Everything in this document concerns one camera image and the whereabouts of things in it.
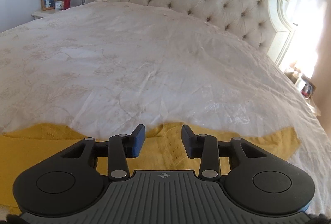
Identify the mustard yellow knit sweater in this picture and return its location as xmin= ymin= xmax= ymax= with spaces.
xmin=0 ymin=121 xmax=301 ymax=214

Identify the white floral bedspread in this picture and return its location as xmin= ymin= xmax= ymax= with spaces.
xmin=1 ymin=1 xmax=330 ymax=214

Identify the right nightstand with items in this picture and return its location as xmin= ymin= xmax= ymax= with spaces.
xmin=284 ymin=65 xmax=321 ymax=117

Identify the small alarm clock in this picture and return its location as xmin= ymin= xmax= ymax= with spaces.
xmin=54 ymin=1 xmax=64 ymax=10

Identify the white nightstand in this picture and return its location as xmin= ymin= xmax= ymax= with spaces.
xmin=31 ymin=9 xmax=62 ymax=20

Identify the red water bottle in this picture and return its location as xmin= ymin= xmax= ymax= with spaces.
xmin=63 ymin=0 xmax=71 ymax=10

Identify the wooden picture frame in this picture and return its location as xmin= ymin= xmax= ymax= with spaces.
xmin=40 ymin=0 xmax=55 ymax=11

